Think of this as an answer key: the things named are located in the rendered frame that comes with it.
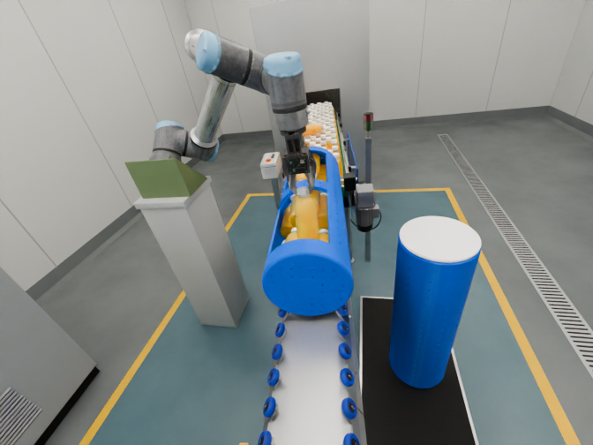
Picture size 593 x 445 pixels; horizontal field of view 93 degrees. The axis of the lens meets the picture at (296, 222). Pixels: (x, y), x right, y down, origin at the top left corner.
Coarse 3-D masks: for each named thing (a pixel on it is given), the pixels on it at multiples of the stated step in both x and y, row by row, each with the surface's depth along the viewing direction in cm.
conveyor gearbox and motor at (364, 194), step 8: (368, 184) 184; (360, 192) 177; (368, 192) 177; (360, 200) 181; (368, 200) 180; (360, 208) 184; (368, 208) 182; (376, 208) 186; (360, 216) 190; (368, 216) 188; (376, 216) 190; (360, 224) 193; (368, 224) 192
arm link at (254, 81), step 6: (252, 54) 71; (258, 54) 72; (252, 60) 70; (258, 60) 71; (252, 66) 71; (258, 66) 71; (252, 72) 71; (258, 72) 72; (252, 78) 72; (258, 78) 73; (246, 84) 74; (252, 84) 74; (258, 84) 74; (258, 90) 77; (264, 90) 74
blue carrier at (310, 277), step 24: (336, 168) 141; (288, 192) 115; (336, 192) 116; (336, 216) 100; (312, 240) 83; (336, 240) 88; (288, 264) 81; (312, 264) 81; (336, 264) 80; (264, 288) 88; (288, 288) 87; (312, 288) 86; (336, 288) 86; (312, 312) 93
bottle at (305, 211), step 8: (296, 200) 87; (304, 200) 86; (312, 200) 87; (296, 208) 87; (304, 208) 86; (312, 208) 86; (296, 216) 88; (304, 216) 86; (312, 216) 87; (296, 224) 89; (304, 224) 87; (312, 224) 87; (296, 232) 91; (304, 232) 88; (312, 232) 88
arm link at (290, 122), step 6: (306, 108) 71; (276, 114) 70; (282, 114) 69; (288, 114) 68; (294, 114) 68; (300, 114) 69; (306, 114) 72; (276, 120) 71; (282, 120) 70; (288, 120) 69; (294, 120) 69; (300, 120) 70; (306, 120) 71; (276, 126) 72; (282, 126) 71; (288, 126) 70; (294, 126) 70; (300, 126) 71
